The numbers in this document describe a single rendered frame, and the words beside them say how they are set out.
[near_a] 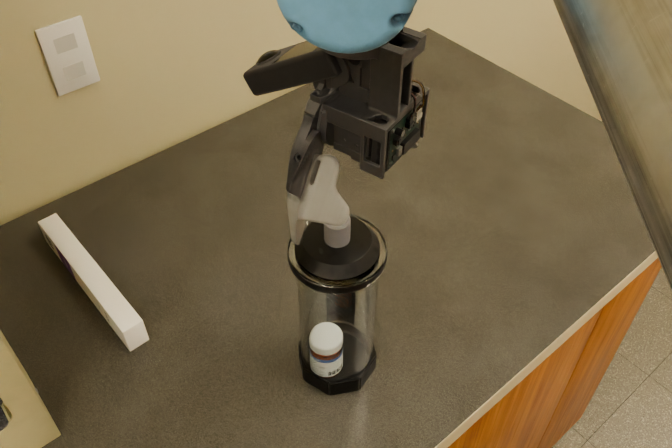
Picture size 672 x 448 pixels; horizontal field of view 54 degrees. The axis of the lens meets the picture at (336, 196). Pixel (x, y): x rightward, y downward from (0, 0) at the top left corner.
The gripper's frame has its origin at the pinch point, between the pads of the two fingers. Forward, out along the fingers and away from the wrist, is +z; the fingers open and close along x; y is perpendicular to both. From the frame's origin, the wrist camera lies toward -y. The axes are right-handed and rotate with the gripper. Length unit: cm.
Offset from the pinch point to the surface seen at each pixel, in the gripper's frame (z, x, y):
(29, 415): 23.4, -29.0, -21.7
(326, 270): 6.9, -3.8, 1.5
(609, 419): 124, 76, 39
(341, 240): 5.2, -0.7, 1.2
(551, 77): 73, 148, -18
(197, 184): 30, 15, -39
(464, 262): 30.3, 25.1, 6.2
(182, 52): 15, 27, -51
